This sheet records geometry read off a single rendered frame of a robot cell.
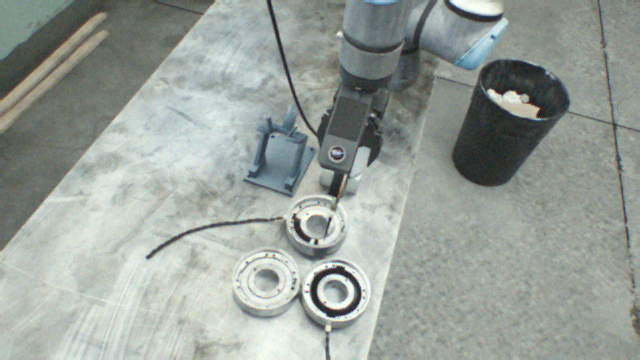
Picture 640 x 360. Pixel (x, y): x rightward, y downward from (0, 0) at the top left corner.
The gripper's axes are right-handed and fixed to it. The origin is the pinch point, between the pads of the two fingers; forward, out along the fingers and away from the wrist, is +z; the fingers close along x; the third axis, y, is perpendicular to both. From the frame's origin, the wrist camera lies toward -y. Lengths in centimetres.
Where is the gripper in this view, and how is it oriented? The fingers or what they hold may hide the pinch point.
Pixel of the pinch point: (342, 173)
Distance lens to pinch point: 75.1
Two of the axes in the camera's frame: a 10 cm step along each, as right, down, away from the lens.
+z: -0.9, 6.1, 7.8
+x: -9.4, -3.2, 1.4
